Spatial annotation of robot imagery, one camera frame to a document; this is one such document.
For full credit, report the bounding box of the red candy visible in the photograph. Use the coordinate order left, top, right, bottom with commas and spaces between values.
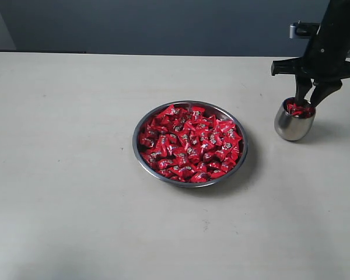
285, 100, 316, 118

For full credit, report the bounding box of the steel cup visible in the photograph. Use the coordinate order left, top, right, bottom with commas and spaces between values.
274, 97, 316, 141

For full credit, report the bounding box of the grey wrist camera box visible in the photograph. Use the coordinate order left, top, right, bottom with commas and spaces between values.
289, 20, 320, 39

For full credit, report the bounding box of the round steel bowl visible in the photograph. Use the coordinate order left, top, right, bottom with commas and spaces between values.
132, 100, 249, 188

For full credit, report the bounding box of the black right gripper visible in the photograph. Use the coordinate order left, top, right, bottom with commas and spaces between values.
271, 1, 350, 107

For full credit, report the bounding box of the pile of red candies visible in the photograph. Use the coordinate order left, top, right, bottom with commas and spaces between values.
138, 104, 242, 184

